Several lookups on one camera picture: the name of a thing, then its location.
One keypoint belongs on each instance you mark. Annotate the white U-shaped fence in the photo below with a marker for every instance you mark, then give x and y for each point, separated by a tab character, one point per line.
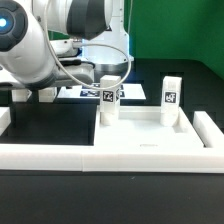
208	159

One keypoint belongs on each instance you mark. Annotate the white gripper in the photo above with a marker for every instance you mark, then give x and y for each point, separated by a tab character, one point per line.
77	71

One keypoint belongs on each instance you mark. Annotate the white marker sheet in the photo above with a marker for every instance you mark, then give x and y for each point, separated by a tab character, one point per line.
127	92

